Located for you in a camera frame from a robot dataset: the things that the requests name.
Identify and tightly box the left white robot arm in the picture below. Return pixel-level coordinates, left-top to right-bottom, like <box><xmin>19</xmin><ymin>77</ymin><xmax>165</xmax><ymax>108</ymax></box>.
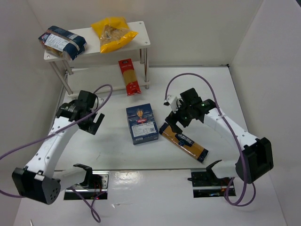
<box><xmin>12</xmin><ymin>90</ymin><xmax>104</xmax><ymax>205</ymax></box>

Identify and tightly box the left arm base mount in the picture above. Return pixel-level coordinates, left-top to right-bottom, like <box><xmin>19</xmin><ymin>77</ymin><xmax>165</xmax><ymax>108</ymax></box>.
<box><xmin>72</xmin><ymin>170</ymin><xmax>110</xmax><ymax>201</ymax></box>

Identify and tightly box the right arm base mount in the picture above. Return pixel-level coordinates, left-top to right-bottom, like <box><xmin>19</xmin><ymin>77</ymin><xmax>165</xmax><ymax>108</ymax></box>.
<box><xmin>187</xmin><ymin>169</ymin><xmax>230</xmax><ymax>198</ymax></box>

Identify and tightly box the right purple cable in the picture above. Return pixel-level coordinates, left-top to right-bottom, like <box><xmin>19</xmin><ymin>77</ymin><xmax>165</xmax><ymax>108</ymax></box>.
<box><xmin>165</xmin><ymin>73</ymin><xmax>256</xmax><ymax>207</ymax></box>

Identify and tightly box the white two-tier shelf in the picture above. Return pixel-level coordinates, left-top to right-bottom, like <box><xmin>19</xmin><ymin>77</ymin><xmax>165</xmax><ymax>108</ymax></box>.
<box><xmin>44</xmin><ymin>21</ymin><xmax>151</xmax><ymax>98</ymax></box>

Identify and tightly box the red spaghetti packet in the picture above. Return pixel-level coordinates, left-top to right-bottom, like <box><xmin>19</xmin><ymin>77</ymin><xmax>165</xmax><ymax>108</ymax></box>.
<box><xmin>119</xmin><ymin>58</ymin><xmax>141</xmax><ymax>96</ymax></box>

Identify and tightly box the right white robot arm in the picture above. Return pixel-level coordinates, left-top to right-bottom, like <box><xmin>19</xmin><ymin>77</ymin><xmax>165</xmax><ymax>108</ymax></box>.
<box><xmin>164</xmin><ymin>88</ymin><xmax>273</xmax><ymax>184</ymax></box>

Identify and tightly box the dark blue pasta bag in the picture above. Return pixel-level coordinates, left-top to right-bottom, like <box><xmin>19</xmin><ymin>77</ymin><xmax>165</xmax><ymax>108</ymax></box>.
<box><xmin>39</xmin><ymin>25</ymin><xmax>87</xmax><ymax>61</ymax></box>

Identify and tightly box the yellow pasta bag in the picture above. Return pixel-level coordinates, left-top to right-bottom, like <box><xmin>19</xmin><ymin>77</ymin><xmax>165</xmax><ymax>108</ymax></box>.
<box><xmin>91</xmin><ymin>17</ymin><xmax>138</xmax><ymax>53</ymax></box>

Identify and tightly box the dark blue pasta box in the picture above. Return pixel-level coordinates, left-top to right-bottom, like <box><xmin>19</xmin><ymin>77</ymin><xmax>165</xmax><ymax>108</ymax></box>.
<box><xmin>126</xmin><ymin>104</ymin><xmax>159</xmax><ymax>145</ymax></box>

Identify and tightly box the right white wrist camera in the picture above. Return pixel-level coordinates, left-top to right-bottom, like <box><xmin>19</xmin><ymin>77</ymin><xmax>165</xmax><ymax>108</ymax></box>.
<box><xmin>164</xmin><ymin>95</ymin><xmax>182</xmax><ymax>113</ymax></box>

